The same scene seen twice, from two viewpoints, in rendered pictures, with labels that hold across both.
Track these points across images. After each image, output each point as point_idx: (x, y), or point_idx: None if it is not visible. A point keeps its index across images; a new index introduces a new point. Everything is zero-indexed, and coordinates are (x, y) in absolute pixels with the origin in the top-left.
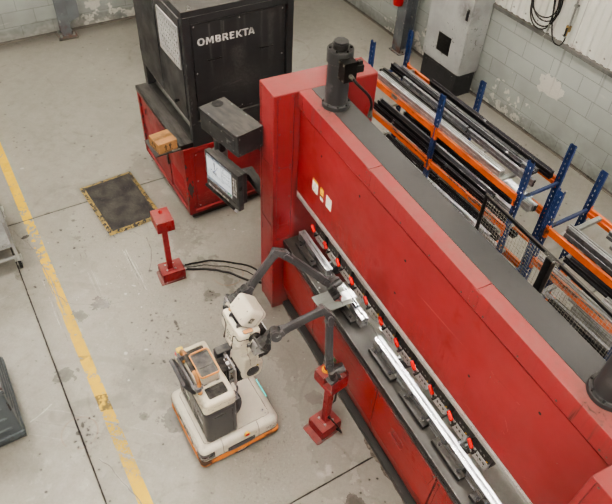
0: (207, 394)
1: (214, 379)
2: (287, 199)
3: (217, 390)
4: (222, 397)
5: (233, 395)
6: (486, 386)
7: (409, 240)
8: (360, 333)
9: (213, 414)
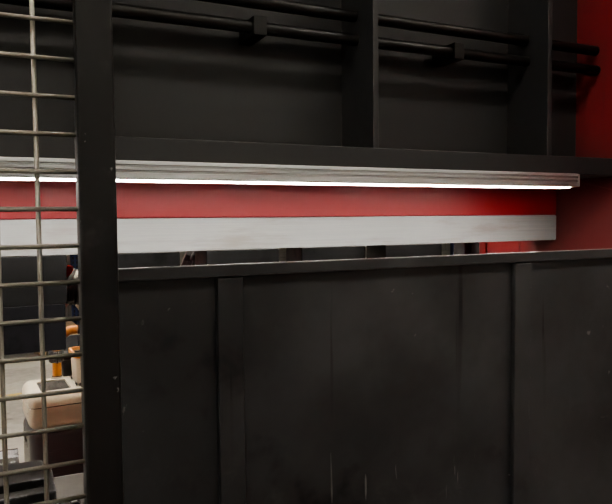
0: (50, 381)
1: (75, 377)
2: (511, 243)
3: (51, 386)
4: (31, 389)
5: (29, 399)
6: None
7: None
8: (72, 492)
9: (25, 422)
